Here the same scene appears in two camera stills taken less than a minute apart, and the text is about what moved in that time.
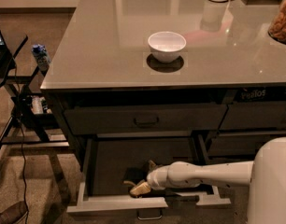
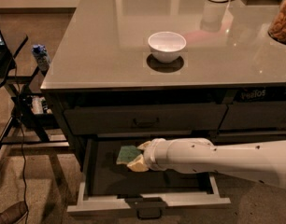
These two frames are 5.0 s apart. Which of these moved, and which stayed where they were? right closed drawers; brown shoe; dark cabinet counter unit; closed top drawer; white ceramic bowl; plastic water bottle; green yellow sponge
Moved: green yellow sponge
Stayed: closed top drawer; white ceramic bowl; plastic water bottle; right closed drawers; dark cabinet counter unit; brown shoe
